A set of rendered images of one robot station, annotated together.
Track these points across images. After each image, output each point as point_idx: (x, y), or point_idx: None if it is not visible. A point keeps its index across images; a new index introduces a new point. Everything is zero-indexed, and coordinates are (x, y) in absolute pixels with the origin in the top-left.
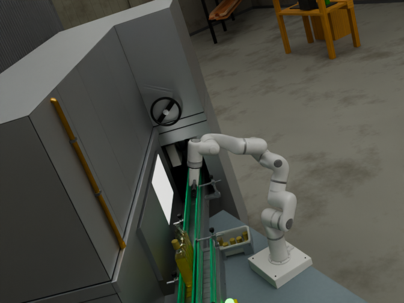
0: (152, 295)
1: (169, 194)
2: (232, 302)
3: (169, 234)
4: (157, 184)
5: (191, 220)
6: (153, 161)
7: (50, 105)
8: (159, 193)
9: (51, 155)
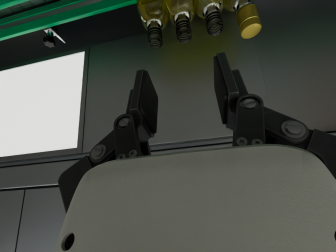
0: (306, 16)
1: (7, 81)
2: None
3: (83, 38)
4: (48, 127)
5: (14, 8)
6: (4, 162)
7: None
8: (57, 109)
9: None
